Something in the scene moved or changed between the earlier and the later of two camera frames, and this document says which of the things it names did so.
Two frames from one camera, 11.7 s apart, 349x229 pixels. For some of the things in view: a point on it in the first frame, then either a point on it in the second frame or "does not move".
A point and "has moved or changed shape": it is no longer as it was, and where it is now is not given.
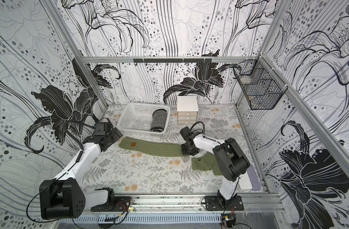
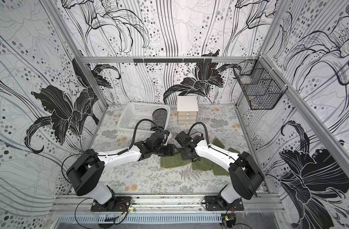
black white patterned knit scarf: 159,119 does not move
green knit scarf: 205,162 has moved or changed shape
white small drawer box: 187,109 does not move
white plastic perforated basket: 138,117 does not move
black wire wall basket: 260,85 does not move
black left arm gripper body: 112,137 -> 162,150
